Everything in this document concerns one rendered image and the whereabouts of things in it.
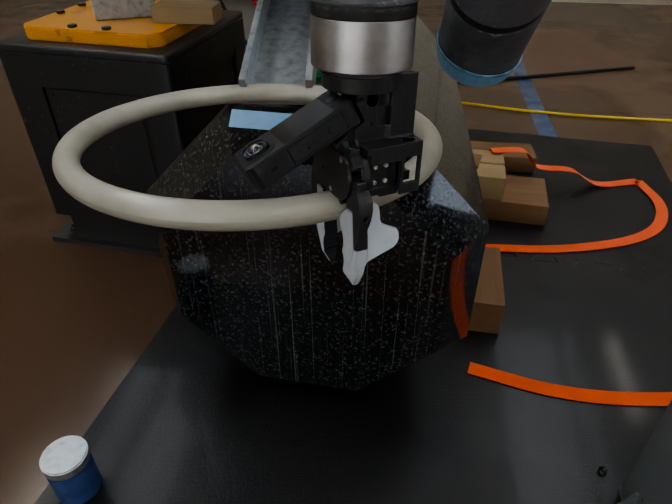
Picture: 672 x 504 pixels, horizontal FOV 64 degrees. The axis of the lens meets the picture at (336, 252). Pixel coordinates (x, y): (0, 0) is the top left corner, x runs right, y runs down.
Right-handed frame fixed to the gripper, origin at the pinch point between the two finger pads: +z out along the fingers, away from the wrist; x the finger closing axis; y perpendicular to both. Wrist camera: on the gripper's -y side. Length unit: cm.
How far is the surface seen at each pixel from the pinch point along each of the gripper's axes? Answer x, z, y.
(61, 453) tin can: 54, 70, -39
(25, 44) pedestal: 157, 3, -25
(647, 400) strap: 8, 78, 101
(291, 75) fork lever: 48, -8, 16
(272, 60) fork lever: 54, -9, 15
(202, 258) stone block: 64, 36, 0
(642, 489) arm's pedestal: -11, 71, 69
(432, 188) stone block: 36, 15, 41
